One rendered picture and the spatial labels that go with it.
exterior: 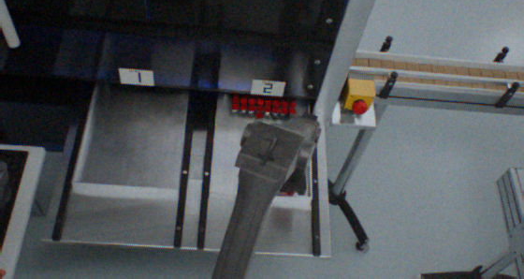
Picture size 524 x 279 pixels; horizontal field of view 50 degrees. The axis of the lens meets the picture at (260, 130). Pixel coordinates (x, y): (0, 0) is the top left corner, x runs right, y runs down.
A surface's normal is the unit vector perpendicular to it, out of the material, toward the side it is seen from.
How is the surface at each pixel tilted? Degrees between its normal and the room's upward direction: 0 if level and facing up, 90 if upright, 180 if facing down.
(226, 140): 0
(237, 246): 43
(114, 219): 0
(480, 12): 0
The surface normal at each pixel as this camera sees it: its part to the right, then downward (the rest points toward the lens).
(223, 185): 0.11, -0.54
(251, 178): -0.20, 0.11
